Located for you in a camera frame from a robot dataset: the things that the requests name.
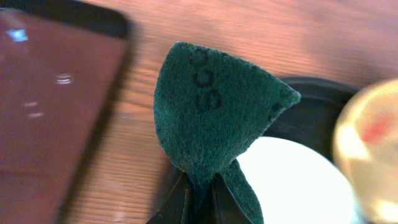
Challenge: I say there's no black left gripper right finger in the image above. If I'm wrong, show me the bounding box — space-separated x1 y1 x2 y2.
211 174 252 224

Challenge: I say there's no mint plate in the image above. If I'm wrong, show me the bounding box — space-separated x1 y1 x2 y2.
238 137 362 224

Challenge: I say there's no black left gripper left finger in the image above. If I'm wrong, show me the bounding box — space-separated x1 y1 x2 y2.
147 173 192 224

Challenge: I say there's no yellow plastic plate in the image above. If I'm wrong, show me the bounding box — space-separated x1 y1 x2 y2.
333 79 397 223

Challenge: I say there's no green yellow sponge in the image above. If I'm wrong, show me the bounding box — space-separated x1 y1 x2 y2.
154 42 301 223

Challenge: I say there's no rectangular dark brown tray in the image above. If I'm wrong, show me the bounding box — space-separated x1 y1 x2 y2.
1 0 129 224

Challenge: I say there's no round black tray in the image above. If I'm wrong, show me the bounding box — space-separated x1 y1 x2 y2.
155 77 361 224

